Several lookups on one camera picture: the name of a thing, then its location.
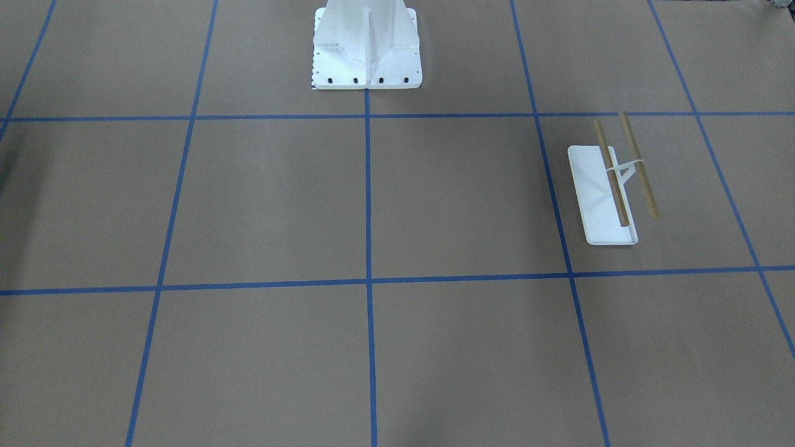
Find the brown paper table cover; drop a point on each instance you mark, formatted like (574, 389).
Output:
(199, 249)

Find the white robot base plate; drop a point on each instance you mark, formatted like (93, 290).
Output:
(366, 45)

